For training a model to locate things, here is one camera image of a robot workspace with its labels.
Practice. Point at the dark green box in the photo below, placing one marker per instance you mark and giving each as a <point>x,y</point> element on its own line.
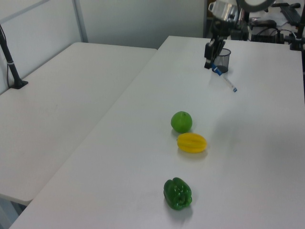
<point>240,34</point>

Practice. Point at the yellow star fruit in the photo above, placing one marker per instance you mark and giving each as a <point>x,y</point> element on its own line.
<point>192,142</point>

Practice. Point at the grey partition frame post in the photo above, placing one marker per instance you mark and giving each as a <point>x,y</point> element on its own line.
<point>81,21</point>

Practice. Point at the black electronics box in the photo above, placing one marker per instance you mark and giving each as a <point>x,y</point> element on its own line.
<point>265,38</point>

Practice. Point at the black keyboard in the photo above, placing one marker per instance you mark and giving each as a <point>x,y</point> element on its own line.
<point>290,13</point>

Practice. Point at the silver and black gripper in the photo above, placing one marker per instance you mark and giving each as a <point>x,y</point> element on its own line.
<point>222,21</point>

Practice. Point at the green bell pepper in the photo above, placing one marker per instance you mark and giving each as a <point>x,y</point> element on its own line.
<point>177,194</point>

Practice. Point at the blue and white marker pen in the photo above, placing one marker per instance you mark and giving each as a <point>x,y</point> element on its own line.
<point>225,79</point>

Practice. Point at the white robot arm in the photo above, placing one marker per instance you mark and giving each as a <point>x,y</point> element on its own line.
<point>256,3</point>

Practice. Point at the white side table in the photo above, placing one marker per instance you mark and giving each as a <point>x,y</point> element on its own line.
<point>59,107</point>

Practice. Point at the black handheld device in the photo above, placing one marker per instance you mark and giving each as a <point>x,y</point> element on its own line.
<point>263,23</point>

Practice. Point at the black mesh pen cup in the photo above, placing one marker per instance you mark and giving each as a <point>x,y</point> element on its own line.
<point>224,59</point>

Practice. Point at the round green fruit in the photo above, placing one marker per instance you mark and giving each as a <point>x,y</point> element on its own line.
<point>181,121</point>

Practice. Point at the black clamp camera stand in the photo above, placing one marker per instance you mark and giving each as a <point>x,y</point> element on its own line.
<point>297,35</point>

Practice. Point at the black camera stand pole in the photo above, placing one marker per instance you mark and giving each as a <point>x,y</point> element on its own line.
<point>10,64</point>

